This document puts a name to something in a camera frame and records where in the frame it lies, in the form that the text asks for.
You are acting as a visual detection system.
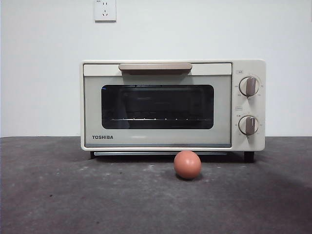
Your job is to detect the cream timer knob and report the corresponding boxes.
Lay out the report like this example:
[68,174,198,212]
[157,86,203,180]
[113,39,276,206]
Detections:
[238,115,259,136]

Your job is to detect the white wall socket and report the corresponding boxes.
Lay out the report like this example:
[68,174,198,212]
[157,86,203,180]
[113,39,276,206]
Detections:
[94,0,117,23]

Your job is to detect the oven door with glass window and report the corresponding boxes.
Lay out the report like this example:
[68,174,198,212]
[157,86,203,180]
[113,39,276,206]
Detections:
[83,62,233,148]

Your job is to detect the brown egg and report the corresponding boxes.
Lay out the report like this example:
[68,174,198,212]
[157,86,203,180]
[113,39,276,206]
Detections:
[174,150,202,180]

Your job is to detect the tan oven door handle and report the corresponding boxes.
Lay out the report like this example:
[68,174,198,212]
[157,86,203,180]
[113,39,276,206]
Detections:
[118,62,193,74]

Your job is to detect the metal wire oven rack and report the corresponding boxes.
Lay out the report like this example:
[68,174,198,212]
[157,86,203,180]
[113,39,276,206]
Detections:
[109,117,210,122]

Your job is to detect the cream Toshiba toaster oven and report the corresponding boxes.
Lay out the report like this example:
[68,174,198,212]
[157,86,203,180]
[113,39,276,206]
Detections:
[79,58,267,163]

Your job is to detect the cream temperature knob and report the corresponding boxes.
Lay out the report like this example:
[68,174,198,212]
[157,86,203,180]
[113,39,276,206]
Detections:
[238,77,260,97]

